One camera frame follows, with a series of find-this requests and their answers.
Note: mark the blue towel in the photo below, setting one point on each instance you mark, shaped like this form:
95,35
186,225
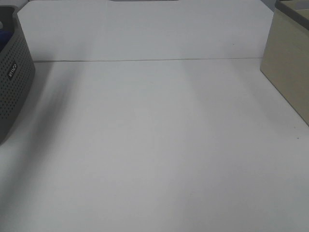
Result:
5,36

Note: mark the grey perforated plastic basket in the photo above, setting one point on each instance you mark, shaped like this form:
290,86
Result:
17,71

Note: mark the beige storage box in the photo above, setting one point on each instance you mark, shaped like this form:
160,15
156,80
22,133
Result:
285,61

